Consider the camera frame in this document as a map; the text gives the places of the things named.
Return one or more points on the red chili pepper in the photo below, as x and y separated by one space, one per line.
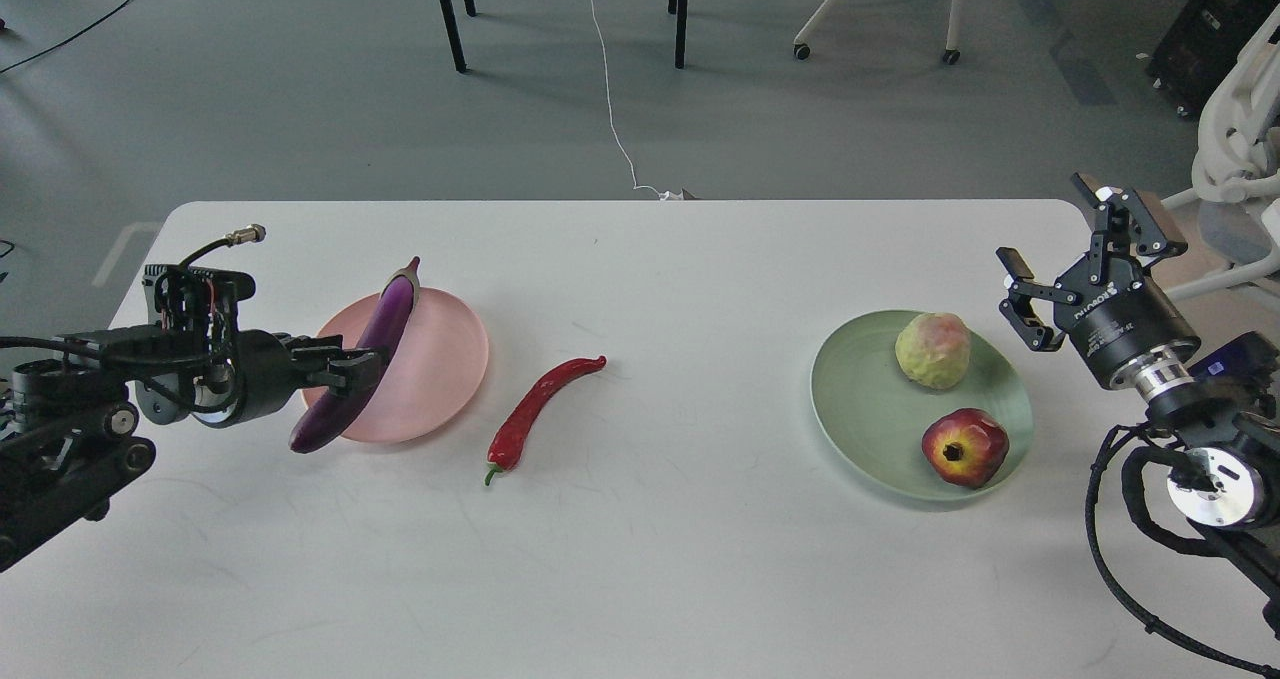
508 443

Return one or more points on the green pink guava fruit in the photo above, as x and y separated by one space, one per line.
933 350

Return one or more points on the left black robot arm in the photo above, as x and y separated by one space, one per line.
70 421

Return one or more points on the red pomegranate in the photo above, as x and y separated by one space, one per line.
966 448

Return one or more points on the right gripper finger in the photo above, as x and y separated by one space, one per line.
1043 315
1131 230

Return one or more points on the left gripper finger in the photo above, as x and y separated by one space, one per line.
324 348
342 373

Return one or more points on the purple eggplant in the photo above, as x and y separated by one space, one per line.
338 408

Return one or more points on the pink plate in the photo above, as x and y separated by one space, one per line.
440 363

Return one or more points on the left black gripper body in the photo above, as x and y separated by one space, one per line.
265 379

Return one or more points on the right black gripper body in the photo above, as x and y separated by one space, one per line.
1121 318

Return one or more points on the black cabinet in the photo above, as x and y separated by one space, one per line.
1200 48

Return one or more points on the white office chair right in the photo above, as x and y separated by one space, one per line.
1236 159

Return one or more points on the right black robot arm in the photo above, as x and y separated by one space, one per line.
1199 474

